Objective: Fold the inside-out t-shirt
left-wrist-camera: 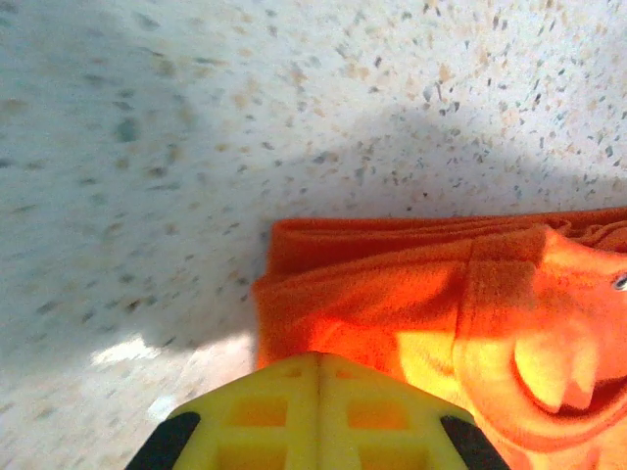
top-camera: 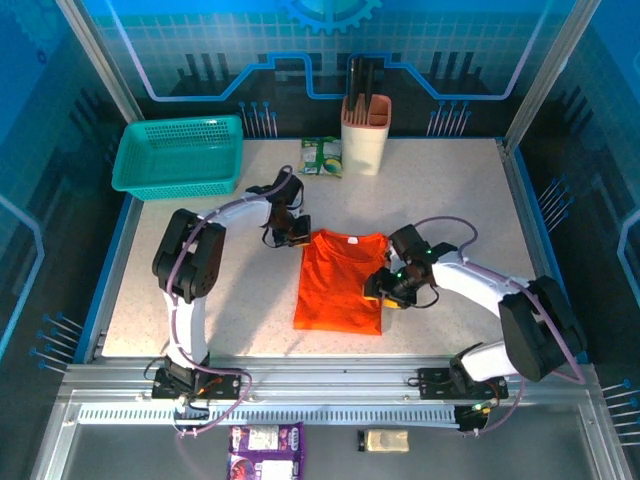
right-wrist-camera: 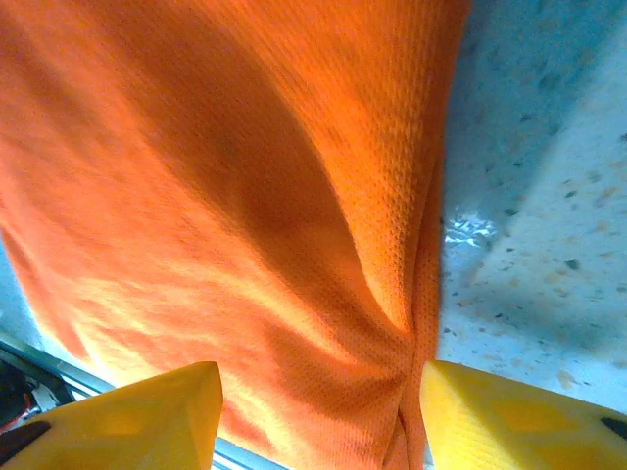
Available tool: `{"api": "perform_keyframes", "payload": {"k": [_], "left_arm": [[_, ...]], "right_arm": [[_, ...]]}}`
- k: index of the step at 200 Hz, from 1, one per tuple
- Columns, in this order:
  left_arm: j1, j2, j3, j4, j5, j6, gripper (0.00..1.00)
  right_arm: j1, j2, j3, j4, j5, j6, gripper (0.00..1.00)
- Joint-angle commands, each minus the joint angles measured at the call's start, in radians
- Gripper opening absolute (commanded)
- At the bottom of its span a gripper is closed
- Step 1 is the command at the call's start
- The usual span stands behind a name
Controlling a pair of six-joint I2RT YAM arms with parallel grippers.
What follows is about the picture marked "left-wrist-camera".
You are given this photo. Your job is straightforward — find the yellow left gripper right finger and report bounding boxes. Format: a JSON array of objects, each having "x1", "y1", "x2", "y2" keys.
[{"x1": 317, "y1": 352, "x2": 511, "y2": 470}]

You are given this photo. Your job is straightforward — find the orange t-shirt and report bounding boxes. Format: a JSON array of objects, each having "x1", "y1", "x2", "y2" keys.
[{"x1": 251, "y1": 207, "x2": 627, "y2": 470}]

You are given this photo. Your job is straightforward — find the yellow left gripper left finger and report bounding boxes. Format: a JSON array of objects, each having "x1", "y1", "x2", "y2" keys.
[{"x1": 125, "y1": 352, "x2": 320, "y2": 470}]

